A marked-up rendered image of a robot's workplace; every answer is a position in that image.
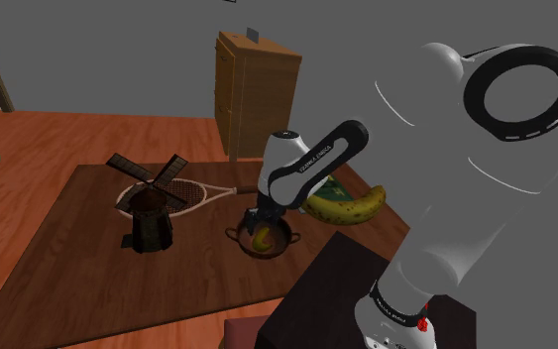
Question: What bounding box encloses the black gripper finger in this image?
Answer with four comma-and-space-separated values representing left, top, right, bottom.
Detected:
244, 207, 262, 239

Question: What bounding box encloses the small yellow banana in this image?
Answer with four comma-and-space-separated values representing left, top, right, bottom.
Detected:
251, 227, 274, 253

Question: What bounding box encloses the tennis racket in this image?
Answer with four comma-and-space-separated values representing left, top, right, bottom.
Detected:
115, 177, 261, 218

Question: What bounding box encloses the green book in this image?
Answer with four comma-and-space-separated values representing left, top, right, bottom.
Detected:
312, 174, 355, 204

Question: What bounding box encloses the large spotted yellow banana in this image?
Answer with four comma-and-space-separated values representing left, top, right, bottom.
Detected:
300, 184, 387, 227

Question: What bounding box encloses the dark windmill model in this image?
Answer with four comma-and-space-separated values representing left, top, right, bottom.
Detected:
105, 152, 189, 255

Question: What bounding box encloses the dark robot stand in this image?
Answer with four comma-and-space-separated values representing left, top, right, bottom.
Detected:
254, 230, 479, 349

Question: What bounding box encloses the reddish brown chair seat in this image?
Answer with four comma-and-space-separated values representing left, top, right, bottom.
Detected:
222, 314, 271, 349

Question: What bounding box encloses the wooden cabinet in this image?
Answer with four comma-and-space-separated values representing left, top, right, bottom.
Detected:
213, 27, 303, 164

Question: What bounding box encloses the dark two-handled bowl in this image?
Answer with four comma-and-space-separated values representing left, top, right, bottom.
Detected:
224, 215, 302, 260

